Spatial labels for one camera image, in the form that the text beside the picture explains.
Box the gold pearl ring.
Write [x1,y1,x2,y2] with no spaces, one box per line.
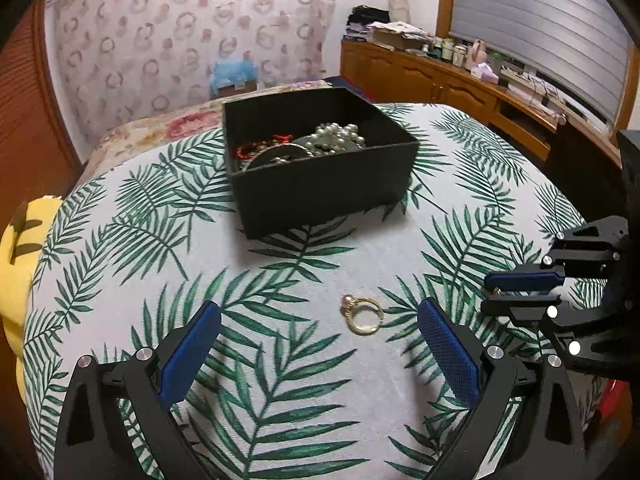
[339,294,385,336]

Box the white pearl necklace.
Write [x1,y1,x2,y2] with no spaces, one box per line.
[301,121,368,157]

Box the red braided bracelet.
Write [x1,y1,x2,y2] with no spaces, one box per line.
[234,133,296,162]

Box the black jewelry box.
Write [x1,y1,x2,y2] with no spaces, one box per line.
[222,88,419,238]

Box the pink tissue box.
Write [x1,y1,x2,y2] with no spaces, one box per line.
[470,63,499,84]

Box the palm leaf tablecloth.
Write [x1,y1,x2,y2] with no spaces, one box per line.
[24,104,584,479]

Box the yellow plush toy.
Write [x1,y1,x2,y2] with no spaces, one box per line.
[0,195,63,403]

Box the wooden sideboard cabinet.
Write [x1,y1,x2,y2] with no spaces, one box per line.
[340,40,622,168]

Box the grey window blind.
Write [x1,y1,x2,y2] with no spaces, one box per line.
[450,0,630,122]

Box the cardboard box with papers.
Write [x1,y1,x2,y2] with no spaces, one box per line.
[368,22,432,51]

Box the wooden louvered wardrobe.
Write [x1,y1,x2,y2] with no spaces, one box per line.
[0,0,82,226]

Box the stack of clothes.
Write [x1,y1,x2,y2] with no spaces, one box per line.
[343,6,390,42]

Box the floral bed cover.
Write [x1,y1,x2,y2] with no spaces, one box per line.
[75,80,331,188]

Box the blue bag on box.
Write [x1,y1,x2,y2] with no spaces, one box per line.
[209,61,258,98]

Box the pink circle pattern curtain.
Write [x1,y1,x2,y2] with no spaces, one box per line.
[50,0,335,144]

